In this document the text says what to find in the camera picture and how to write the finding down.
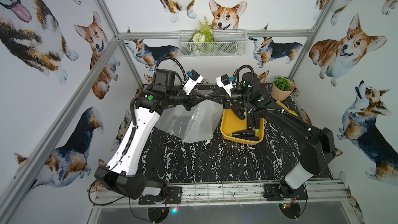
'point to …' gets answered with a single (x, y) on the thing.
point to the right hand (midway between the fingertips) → (205, 96)
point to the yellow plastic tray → (231, 123)
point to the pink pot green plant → (282, 88)
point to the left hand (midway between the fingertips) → (205, 96)
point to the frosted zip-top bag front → (204, 122)
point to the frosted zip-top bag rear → (174, 120)
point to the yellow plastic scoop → (292, 112)
